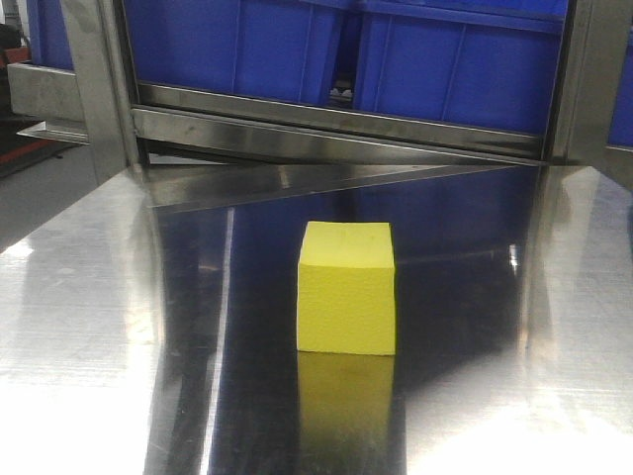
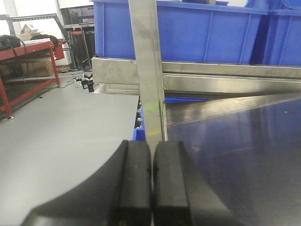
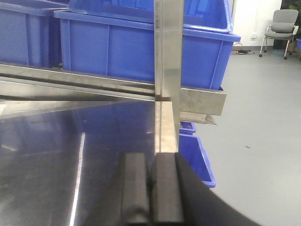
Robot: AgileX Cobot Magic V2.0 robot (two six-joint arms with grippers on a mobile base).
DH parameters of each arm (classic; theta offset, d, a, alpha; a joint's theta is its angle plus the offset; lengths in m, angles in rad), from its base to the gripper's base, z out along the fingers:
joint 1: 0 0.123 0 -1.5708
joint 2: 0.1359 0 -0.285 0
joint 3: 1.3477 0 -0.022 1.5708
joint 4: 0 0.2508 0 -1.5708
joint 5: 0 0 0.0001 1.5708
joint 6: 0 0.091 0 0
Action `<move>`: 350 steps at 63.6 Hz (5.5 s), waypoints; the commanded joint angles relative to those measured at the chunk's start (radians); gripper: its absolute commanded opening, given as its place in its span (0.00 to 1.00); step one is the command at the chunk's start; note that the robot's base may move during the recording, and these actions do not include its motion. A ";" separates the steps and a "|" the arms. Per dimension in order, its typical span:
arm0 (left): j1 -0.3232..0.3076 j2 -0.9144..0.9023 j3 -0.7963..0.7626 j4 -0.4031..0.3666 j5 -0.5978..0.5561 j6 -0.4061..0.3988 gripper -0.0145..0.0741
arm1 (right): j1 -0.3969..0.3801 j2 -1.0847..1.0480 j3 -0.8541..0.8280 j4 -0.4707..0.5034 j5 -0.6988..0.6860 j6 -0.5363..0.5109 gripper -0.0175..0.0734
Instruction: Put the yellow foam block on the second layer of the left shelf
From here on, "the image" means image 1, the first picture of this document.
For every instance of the blue bin far right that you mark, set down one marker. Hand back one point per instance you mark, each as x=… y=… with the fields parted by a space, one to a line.
x=621 y=127

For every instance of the blue bin right of centre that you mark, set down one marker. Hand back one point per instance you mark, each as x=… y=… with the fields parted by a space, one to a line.
x=461 y=64

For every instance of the steel shelf rack ahead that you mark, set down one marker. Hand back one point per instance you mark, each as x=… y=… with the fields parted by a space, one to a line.
x=100 y=102

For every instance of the blue bin left of centre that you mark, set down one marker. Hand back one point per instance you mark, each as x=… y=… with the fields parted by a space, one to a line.
x=282 y=50

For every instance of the blue bin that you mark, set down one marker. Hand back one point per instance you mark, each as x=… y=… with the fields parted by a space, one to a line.
x=282 y=50
x=48 y=37
x=621 y=127
x=461 y=64

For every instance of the blue bin far left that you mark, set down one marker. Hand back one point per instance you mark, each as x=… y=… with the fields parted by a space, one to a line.
x=48 y=37

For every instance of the yellow foam block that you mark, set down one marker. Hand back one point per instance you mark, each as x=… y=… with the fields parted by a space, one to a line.
x=346 y=289

